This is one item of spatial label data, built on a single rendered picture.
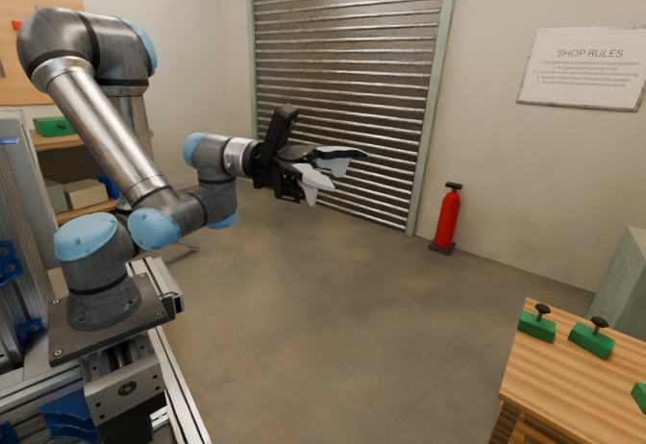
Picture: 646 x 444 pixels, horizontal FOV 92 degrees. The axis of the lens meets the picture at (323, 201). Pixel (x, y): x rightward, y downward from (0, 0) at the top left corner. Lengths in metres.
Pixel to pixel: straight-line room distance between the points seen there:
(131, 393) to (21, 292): 0.38
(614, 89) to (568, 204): 0.76
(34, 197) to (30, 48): 0.59
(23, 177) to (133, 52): 0.56
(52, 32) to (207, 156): 0.31
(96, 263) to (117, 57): 0.43
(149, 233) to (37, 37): 0.37
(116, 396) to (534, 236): 2.69
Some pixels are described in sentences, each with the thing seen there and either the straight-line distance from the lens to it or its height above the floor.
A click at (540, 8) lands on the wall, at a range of 2.74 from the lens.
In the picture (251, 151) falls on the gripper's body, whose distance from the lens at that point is 0.58.
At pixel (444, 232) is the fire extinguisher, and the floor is 0.20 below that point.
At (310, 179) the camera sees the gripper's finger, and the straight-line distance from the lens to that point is 0.47.
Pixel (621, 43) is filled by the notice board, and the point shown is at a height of 1.62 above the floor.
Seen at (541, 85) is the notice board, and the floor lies 1.37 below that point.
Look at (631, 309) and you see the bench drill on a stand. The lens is 2.02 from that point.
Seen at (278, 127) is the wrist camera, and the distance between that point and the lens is 0.52.
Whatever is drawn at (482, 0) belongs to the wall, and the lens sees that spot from 2.80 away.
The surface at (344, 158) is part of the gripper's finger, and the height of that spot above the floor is 1.23.
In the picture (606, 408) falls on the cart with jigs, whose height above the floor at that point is 0.53.
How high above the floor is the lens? 1.37
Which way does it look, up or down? 22 degrees down
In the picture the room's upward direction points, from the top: 3 degrees clockwise
